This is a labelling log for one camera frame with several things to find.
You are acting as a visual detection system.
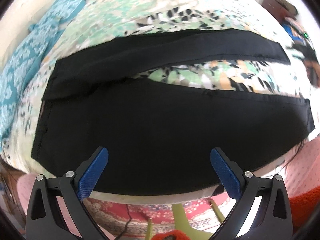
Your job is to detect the teal patterned pillow near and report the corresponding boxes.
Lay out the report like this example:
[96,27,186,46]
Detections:
[1,20,59,139]

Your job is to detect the green stool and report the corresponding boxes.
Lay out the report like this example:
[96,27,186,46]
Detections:
[144,193,229,239]

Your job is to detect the pile of clothes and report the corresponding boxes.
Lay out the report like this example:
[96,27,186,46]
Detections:
[281,17,313,48]

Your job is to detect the floral leaf bedsheet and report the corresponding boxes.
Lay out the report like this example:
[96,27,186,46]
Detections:
[0,0,320,205]

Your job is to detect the teal patterned pillow far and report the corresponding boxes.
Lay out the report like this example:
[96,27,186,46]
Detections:
[29,0,86,41]

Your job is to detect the black cable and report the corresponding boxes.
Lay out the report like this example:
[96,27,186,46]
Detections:
[114,204,133,240]

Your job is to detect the teal patterned pillow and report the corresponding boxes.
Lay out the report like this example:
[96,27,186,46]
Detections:
[1,20,59,139]
[29,0,86,41]

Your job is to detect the black pants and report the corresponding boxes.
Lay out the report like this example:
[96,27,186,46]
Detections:
[31,29,315,196]

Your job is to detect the brown wooden cabinet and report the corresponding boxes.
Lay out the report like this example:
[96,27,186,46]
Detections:
[261,0,298,23]

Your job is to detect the pink dotted garment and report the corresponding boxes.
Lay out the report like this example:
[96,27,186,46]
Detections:
[16,139,320,240]

